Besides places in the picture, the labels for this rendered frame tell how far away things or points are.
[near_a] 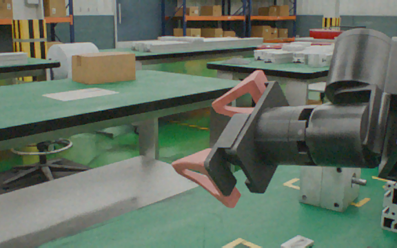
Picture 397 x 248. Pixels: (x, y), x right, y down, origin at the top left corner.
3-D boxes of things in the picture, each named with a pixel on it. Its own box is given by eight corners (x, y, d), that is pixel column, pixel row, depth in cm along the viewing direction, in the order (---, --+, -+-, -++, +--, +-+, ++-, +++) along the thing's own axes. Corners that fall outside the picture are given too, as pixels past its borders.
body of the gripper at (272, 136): (218, 149, 43) (289, 151, 38) (261, 80, 48) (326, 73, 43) (247, 195, 46) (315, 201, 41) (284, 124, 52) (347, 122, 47)
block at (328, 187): (355, 215, 85) (359, 167, 83) (298, 202, 91) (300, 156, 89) (369, 198, 93) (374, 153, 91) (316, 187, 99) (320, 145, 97)
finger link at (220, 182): (147, 161, 47) (219, 164, 41) (181, 114, 51) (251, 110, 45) (179, 203, 50) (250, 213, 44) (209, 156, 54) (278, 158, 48)
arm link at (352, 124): (368, 150, 35) (390, 180, 39) (381, 76, 38) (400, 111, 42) (290, 149, 40) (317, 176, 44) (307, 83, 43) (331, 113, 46)
